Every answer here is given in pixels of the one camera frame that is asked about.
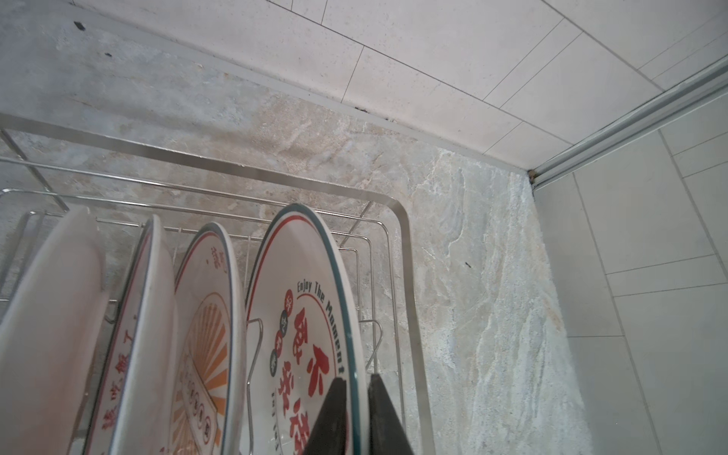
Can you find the metal wire dish rack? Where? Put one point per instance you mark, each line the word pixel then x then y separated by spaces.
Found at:
pixel 124 179

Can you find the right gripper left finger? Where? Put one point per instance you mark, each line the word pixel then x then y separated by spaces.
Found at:
pixel 329 434

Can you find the red patterned plate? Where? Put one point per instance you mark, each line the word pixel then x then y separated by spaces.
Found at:
pixel 209 380
pixel 131 414

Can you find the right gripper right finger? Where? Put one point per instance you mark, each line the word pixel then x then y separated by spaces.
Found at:
pixel 387 435

